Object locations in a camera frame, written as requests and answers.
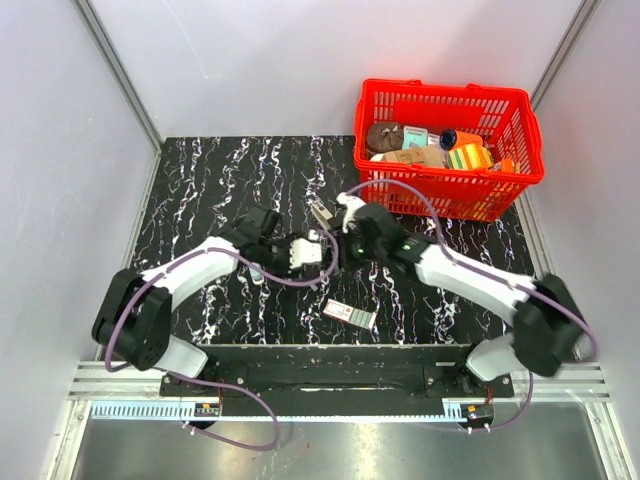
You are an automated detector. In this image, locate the orange packet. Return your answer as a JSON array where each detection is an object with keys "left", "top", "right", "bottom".
[{"left": 490, "top": 157, "right": 520, "bottom": 174}]

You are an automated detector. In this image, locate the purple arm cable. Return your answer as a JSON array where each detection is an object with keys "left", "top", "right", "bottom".
[
  {"left": 344, "top": 178, "right": 600, "bottom": 432},
  {"left": 103, "top": 229, "right": 341, "bottom": 451}
]

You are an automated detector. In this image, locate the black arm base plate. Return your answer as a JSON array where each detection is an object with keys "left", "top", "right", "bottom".
[{"left": 202, "top": 344, "right": 514, "bottom": 400}]

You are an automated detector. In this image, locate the red plastic shopping basket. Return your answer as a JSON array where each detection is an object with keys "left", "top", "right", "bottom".
[{"left": 354, "top": 79, "right": 545, "bottom": 222}]

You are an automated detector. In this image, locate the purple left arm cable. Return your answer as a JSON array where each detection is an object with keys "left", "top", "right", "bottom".
[{"left": 103, "top": 229, "right": 341, "bottom": 451}]

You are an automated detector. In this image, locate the brown round bun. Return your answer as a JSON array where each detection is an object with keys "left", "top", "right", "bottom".
[{"left": 366, "top": 121, "right": 404, "bottom": 154}]

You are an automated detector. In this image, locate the green yellow striped box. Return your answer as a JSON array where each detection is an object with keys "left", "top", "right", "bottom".
[{"left": 448, "top": 144, "right": 494, "bottom": 170}]

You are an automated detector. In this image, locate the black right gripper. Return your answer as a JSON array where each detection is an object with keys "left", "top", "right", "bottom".
[{"left": 319, "top": 223, "right": 385, "bottom": 276}]

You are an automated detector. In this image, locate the teal white small box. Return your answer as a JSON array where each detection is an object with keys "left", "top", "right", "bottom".
[{"left": 402, "top": 125, "right": 429, "bottom": 150}]

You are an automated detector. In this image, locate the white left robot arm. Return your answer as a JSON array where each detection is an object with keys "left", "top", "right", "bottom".
[{"left": 91, "top": 207, "right": 303, "bottom": 396}]

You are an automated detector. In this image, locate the brown cardboard box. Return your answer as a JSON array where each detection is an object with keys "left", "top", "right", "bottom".
[{"left": 371, "top": 146, "right": 448, "bottom": 168}]

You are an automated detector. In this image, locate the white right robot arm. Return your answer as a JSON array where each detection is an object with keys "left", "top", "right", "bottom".
[{"left": 337, "top": 193, "right": 584, "bottom": 396}]

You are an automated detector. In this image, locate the cream metal stapler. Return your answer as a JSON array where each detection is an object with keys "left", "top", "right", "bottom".
[{"left": 309, "top": 200, "right": 334, "bottom": 231}]

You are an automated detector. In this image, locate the red staple box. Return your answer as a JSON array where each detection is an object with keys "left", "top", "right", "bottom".
[{"left": 322, "top": 299, "right": 376, "bottom": 330}]

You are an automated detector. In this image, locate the black marble pattern mat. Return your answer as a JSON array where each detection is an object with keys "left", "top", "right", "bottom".
[{"left": 112, "top": 134, "right": 557, "bottom": 347}]

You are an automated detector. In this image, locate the aluminium frame rail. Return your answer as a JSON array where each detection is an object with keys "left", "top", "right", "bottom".
[{"left": 68, "top": 362, "right": 610, "bottom": 423}]

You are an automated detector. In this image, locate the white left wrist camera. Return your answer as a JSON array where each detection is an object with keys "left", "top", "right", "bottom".
[{"left": 289, "top": 230, "right": 323, "bottom": 270}]

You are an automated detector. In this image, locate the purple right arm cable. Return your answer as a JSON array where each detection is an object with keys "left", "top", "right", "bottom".
[{"left": 344, "top": 178, "right": 600, "bottom": 432}]

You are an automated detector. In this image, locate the blue cap bottle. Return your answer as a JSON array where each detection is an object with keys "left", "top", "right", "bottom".
[{"left": 440, "top": 129, "right": 484, "bottom": 151}]

